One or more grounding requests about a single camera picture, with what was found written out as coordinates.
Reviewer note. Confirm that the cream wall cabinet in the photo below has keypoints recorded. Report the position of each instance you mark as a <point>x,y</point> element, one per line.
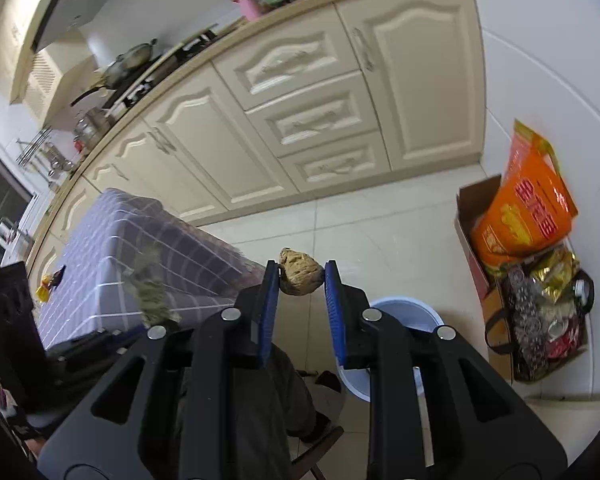
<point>15,45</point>

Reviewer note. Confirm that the brown paper ball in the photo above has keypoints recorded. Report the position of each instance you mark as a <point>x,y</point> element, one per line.
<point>300,275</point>

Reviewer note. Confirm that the wide cream cabinet door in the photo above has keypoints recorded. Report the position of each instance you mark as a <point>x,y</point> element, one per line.
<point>420,85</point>

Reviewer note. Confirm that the steel pot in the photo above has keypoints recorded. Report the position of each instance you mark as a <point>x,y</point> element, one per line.
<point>92,127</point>

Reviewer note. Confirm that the person's leg in dark trousers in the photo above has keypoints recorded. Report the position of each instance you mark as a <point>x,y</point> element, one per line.
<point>295,395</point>

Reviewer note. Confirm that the medium cream cabinet drawer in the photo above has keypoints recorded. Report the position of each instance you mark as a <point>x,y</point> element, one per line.
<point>312,130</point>

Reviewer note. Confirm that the green-brown vegetable scrap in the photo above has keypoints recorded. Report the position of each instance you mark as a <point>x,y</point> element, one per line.
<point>152,290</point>

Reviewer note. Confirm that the metal dish rack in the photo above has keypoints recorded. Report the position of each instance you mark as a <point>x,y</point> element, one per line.
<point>45,150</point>

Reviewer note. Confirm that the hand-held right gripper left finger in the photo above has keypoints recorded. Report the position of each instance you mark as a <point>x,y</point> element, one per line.
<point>266,310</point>

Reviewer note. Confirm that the brown cardboard box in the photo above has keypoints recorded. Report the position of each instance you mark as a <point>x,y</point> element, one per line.
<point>467,240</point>

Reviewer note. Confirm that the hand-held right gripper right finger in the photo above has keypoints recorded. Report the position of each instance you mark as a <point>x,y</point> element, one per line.
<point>334,310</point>

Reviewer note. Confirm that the light blue plastic bin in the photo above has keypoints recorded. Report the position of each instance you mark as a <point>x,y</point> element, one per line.
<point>410,310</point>

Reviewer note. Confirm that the cream kitchen base cabinet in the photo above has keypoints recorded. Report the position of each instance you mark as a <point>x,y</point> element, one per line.
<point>190,150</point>

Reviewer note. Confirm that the small cream cabinet drawer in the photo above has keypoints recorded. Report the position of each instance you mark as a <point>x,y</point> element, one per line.
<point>330,177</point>

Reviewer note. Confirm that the dark wooden stool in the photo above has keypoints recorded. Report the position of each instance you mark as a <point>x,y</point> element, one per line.
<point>325,442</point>

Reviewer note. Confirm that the large cream cabinet drawer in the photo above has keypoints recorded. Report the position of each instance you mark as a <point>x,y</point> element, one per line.
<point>290,85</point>

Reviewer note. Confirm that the black gas stove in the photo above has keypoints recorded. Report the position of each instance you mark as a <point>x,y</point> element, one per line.
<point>155,67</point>

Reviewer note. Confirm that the steel wok with lid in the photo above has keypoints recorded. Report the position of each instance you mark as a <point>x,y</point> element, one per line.
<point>130,57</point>

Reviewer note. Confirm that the grey plaid tablecloth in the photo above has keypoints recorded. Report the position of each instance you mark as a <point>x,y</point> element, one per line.
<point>130,240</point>

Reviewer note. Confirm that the metal sink faucet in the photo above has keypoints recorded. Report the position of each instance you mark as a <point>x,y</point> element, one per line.
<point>2,225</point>

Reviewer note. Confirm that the orange printed bag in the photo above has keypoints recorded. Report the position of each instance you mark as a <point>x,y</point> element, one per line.
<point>525,200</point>

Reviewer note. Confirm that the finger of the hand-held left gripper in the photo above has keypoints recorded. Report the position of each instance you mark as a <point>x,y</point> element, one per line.
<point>87,345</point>

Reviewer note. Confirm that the dark framed window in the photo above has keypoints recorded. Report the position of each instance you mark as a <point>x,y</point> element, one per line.
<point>0,200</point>

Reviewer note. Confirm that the pink utensil holder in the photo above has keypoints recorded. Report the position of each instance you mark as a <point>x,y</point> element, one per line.
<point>252,9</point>

